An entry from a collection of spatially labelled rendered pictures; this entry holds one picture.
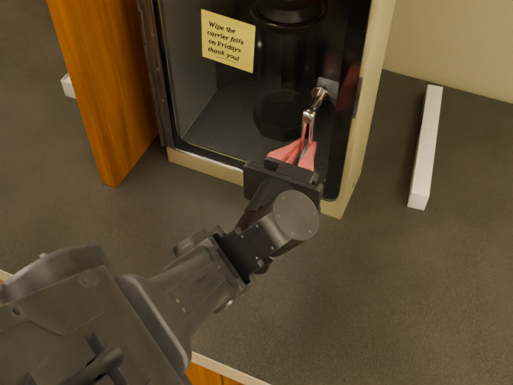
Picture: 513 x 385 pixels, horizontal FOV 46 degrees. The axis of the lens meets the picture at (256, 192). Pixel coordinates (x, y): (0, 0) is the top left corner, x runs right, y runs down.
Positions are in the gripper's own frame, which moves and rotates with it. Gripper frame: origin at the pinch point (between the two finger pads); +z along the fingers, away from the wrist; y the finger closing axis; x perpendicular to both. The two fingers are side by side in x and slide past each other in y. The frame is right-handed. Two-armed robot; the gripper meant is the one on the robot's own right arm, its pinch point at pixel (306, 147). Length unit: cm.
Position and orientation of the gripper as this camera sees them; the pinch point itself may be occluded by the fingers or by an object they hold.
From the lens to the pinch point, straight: 81.1
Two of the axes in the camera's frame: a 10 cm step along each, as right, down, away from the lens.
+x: 0.0, 6.3, 7.7
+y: -9.1, -3.1, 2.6
